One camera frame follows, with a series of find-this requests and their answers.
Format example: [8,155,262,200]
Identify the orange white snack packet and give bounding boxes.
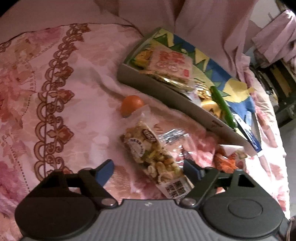
[213,144,248,174]

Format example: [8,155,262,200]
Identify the mixed nuts bar packet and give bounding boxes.
[120,105,193,202]

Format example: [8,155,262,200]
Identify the green sausage stick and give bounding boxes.
[210,86,238,129]

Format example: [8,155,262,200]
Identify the blue white snack packet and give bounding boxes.
[233,113,262,153]

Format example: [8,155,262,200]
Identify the rice cracker pack red letters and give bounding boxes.
[146,45,194,86]

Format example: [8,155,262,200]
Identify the silver foil seaweed packet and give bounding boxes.
[158,128,190,145]

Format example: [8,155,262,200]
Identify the yellow wrapped snack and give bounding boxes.
[201,99,221,119]

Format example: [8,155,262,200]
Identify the orange tangerine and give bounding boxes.
[120,95,145,118]

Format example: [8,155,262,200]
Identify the gold foil snack packet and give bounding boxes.
[139,70,212,100]

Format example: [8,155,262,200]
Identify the pink floral bedsheet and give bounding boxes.
[1,23,294,240]

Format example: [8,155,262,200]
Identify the grey tray with painted paper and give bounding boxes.
[117,28,262,156]

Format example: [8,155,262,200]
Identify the dark wooden desk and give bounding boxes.
[250,59,295,128]

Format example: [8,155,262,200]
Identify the pink curtain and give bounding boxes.
[1,1,256,79]

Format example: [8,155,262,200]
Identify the short purple window curtain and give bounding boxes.
[252,10,295,68]

